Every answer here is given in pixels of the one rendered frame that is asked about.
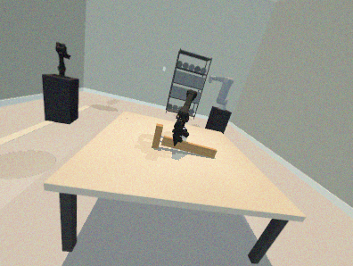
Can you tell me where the brown wooden post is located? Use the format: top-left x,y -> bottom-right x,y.
152,123 -> 163,149

